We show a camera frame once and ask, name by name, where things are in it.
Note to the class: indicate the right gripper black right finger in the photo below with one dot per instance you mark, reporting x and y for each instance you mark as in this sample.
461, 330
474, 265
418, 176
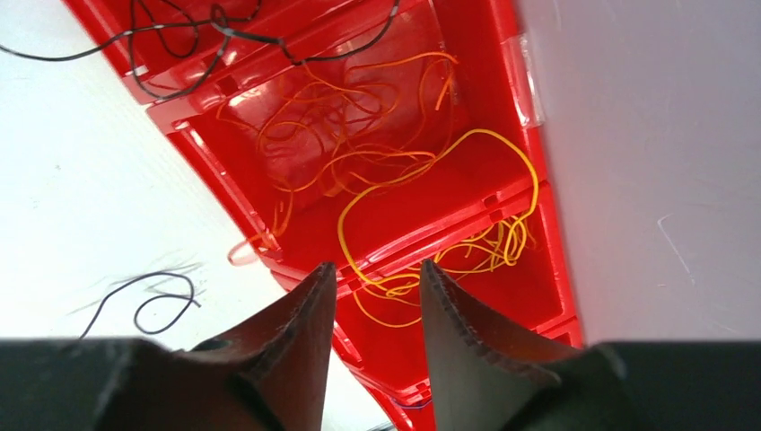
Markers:
484, 368

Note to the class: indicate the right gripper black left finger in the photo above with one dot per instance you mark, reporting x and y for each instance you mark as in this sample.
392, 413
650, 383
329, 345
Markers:
270, 371

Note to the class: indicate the red plastic bin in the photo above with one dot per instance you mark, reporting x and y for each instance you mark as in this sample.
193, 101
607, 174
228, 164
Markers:
372, 134

